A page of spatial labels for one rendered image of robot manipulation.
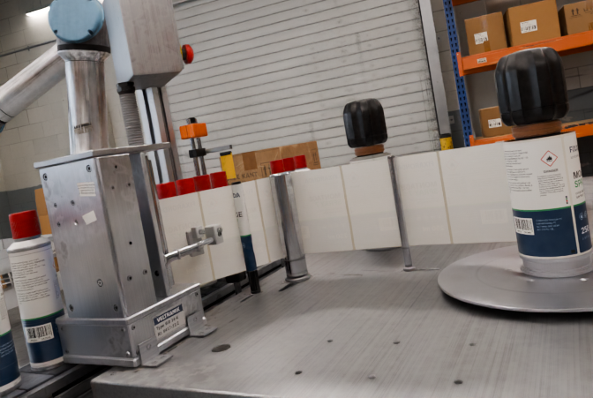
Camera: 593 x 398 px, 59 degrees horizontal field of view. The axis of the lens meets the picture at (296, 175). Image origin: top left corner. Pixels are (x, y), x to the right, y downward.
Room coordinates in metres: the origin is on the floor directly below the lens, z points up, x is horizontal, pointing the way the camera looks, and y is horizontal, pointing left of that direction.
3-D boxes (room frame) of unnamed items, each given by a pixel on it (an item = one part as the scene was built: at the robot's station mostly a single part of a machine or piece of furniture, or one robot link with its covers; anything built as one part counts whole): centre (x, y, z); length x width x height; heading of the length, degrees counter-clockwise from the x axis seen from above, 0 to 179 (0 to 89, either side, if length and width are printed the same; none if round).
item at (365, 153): (1.04, -0.15, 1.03); 0.09 x 0.09 x 0.30
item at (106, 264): (0.69, 0.25, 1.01); 0.14 x 0.13 x 0.26; 152
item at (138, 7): (1.05, 0.26, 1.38); 0.17 x 0.10 x 0.19; 27
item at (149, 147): (0.69, 0.24, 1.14); 0.14 x 0.11 x 0.01; 152
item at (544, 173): (0.67, -0.32, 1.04); 0.09 x 0.09 x 0.29
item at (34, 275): (0.68, 0.36, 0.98); 0.05 x 0.05 x 0.20
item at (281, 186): (0.90, 0.03, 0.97); 0.05 x 0.05 x 0.19
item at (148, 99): (1.14, 0.28, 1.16); 0.04 x 0.04 x 0.67; 62
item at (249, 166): (1.87, 0.08, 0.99); 0.30 x 0.24 x 0.27; 153
